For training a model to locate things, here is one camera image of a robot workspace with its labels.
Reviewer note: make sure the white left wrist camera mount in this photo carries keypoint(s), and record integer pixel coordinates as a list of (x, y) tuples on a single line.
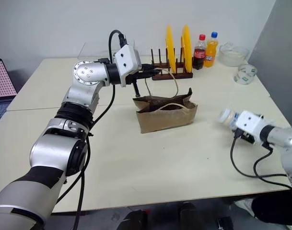
[(127, 62)]

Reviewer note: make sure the clear tape roll green print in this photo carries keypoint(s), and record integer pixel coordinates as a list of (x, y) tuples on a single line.
[(244, 76)]

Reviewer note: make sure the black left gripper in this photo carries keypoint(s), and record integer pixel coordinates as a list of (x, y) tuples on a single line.
[(136, 76)]

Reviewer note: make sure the laptop with pink screen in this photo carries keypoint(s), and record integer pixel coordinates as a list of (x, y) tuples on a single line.
[(0, 79)]

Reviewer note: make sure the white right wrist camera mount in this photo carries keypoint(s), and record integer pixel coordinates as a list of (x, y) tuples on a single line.
[(248, 122)]

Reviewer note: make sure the clear glass bowl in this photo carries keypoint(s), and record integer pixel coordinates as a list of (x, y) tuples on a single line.
[(233, 57)]

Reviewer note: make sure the small bottle with white cap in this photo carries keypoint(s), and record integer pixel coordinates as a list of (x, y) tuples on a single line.
[(227, 117)]

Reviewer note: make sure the clear plastic box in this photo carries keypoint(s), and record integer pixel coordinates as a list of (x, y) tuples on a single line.
[(95, 51)]

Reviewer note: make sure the dark wooden dish rack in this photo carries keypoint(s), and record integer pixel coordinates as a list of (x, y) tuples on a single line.
[(177, 75)]

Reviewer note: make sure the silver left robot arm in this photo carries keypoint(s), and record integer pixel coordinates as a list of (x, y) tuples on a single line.
[(52, 148)]

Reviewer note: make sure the large black rounded shape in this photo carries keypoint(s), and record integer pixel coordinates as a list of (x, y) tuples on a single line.
[(277, 206)]

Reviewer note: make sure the dark rounded shape red spot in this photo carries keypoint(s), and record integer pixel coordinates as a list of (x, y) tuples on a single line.
[(137, 220)]

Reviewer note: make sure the cola bottle with red cap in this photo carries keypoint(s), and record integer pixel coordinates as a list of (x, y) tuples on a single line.
[(199, 58)]

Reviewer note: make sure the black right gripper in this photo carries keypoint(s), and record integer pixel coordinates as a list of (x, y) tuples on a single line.
[(247, 139)]

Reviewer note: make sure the orange soda bottle blue cap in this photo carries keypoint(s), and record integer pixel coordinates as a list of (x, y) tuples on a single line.
[(210, 56)]

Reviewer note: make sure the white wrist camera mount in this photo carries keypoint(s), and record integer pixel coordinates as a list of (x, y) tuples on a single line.
[(248, 122), (127, 62)]

